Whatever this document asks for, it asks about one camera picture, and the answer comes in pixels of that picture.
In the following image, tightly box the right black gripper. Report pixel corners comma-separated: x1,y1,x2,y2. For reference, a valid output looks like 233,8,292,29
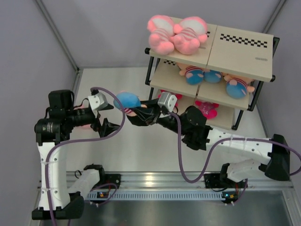
128,99,189,137

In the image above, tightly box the magenta glasses doll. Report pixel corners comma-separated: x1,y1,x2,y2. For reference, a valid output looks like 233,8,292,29
195,100,219,120
160,89,182,100

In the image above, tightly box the orange-faced blue doll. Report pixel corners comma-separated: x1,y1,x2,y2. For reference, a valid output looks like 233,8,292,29
176,62,204,85

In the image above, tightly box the pink plush behind arm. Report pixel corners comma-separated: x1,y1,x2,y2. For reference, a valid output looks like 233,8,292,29
82,125,91,129

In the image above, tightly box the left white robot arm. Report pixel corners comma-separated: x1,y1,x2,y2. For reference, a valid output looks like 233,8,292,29
32,87,123,226

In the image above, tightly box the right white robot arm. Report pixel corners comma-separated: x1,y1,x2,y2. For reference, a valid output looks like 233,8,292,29
126,99,290,187

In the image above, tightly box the blue doll on middle shelf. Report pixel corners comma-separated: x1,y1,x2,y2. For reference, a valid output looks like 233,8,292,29
204,69,222,83

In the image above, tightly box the beige three-tier shelf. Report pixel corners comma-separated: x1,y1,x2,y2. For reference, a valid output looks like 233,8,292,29
145,15,279,130

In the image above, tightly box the left pink plush toy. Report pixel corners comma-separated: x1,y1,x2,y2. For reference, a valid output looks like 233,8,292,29
147,15,174,55

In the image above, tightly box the pink plush toy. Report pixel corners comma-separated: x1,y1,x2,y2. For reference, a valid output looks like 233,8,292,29
147,15,174,55
172,16,207,55

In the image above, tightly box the right pink plush toy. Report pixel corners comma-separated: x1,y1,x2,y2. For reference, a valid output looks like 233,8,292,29
172,16,207,55

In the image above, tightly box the blue striped doll right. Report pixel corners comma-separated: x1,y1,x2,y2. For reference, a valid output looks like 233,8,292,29
223,73,255,99

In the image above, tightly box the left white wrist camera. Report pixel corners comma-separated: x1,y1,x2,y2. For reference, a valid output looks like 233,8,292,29
87,92,110,115

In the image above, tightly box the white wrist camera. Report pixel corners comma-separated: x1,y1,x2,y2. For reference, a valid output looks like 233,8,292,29
157,92,177,114
87,92,110,115

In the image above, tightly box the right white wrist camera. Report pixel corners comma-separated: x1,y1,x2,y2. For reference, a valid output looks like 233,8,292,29
157,92,177,114

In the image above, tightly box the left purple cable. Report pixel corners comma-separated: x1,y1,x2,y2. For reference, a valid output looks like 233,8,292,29
48,87,127,226

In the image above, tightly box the purple cable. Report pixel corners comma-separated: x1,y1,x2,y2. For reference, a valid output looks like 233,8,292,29
48,87,127,226
169,112,301,184

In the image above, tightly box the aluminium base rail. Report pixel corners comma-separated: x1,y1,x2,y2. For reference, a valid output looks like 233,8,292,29
37,171,294,201

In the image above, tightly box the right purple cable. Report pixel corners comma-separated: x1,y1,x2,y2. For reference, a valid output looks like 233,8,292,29
169,112,301,184

